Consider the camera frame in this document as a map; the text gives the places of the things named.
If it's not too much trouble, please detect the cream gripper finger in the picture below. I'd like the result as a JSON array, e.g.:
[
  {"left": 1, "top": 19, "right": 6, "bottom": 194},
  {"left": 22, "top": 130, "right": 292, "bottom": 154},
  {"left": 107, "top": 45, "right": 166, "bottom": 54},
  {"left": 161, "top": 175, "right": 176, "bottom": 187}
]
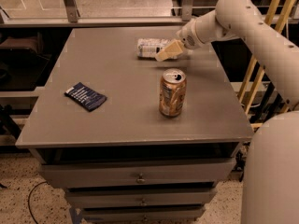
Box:
[{"left": 155, "top": 39, "right": 184, "bottom": 62}]

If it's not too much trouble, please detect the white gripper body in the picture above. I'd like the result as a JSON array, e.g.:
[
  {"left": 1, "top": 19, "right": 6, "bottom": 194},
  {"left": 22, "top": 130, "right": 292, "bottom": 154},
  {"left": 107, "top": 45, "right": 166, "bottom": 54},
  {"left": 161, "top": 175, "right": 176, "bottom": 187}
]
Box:
[{"left": 177, "top": 20, "right": 204, "bottom": 49}]

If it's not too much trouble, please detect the clear plastic water bottle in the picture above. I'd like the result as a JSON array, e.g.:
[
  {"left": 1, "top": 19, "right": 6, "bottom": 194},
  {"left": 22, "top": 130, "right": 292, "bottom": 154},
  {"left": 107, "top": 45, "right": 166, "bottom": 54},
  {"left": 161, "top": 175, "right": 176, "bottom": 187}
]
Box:
[{"left": 136, "top": 37, "right": 194, "bottom": 61}]

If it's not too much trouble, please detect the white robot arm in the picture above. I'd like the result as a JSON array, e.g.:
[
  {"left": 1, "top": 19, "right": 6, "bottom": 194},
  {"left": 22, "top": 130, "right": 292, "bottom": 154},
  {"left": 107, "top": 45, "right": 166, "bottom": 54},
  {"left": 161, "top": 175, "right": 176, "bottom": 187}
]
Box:
[{"left": 155, "top": 0, "right": 299, "bottom": 224}]

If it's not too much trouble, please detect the orange soda can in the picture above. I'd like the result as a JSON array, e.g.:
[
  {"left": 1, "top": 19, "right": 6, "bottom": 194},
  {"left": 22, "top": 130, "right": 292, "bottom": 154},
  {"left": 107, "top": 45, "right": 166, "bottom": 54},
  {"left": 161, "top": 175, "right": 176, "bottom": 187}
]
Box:
[{"left": 159, "top": 68, "right": 187, "bottom": 118}]

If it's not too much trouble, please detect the dark blue snack packet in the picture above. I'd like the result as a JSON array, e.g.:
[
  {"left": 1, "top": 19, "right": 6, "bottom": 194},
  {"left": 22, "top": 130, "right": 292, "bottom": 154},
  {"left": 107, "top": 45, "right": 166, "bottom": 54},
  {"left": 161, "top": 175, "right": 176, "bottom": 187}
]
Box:
[{"left": 64, "top": 82, "right": 107, "bottom": 112}]

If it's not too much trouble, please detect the grey drawer cabinet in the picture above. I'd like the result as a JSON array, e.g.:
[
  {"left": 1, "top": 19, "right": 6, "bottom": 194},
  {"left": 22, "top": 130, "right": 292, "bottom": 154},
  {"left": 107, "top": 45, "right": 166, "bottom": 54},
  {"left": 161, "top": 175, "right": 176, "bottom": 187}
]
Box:
[{"left": 17, "top": 27, "right": 252, "bottom": 223}]

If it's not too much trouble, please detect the top drawer brass knob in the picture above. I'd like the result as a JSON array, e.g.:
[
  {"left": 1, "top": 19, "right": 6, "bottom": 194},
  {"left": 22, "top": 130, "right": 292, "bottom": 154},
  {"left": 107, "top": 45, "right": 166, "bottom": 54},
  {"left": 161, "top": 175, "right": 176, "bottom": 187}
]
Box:
[{"left": 135, "top": 174, "right": 146, "bottom": 184}]

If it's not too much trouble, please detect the drawer brass knob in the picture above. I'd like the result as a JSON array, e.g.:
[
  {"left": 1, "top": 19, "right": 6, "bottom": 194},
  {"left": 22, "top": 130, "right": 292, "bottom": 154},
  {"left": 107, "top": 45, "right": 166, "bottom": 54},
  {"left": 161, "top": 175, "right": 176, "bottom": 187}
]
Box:
[
  {"left": 135, "top": 174, "right": 146, "bottom": 184},
  {"left": 140, "top": 199, "right": 148, "bottom": 207}
]

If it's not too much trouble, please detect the middle drawer brass knob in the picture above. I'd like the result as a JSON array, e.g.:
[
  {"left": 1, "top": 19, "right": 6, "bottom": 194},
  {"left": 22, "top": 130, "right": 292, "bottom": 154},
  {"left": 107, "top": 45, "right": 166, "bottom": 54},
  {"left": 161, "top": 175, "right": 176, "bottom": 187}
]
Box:
[{"left": 140, "top": 199, "right": 148, "bottom": 207}]

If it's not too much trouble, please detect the metal railing frame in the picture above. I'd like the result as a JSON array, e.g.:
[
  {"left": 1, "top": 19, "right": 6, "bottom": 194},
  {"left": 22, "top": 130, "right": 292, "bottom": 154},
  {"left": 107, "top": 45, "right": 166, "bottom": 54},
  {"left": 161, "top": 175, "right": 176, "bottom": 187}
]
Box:
[{"left": 0, "top": 0, "right": 299, "bottom": 29}]

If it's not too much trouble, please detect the black floor cable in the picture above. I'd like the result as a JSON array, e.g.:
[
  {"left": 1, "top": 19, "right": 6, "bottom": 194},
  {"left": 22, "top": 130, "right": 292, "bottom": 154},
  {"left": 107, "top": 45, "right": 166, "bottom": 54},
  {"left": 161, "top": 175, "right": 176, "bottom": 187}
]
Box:
[{"left": 27, "top": 180, "right": 49, "bottom": 224}]

